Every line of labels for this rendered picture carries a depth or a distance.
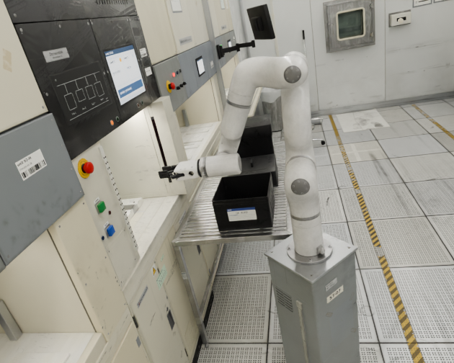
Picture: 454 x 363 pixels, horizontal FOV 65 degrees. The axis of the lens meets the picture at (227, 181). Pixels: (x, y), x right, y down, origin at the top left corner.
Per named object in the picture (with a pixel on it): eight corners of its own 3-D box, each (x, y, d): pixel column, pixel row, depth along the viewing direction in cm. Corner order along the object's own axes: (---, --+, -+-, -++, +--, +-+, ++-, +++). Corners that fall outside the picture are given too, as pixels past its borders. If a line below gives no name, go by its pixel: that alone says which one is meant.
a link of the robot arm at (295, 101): (285, 193, 136) (287, 175, 150) (318, 191, 133) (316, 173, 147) (272, 57, 115) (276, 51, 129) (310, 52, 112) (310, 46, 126)
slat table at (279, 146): (308, 348, 196) (292, 233, 164) (204, 348, 209) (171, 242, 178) (301, 221, 311) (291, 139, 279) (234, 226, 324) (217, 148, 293)
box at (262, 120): (275, 158, 250) (270, 124, 240) (236, 164, 255) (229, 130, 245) (274, 145, 276) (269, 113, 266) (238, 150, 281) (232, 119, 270)
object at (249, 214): (217, 231, 178) (210, 202, 171) (227, 204, 203) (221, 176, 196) (272, 227, 172) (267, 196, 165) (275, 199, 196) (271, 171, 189)
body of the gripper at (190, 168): (202, 181, 140) (175, 184, 142) (207, 171, 149) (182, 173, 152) (198, 164, 137) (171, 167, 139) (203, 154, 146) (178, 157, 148)
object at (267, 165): (278, 186, 210) (275, 166, 205) (229, 192, 215) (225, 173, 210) (277, 166, 236) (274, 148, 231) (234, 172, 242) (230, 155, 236)
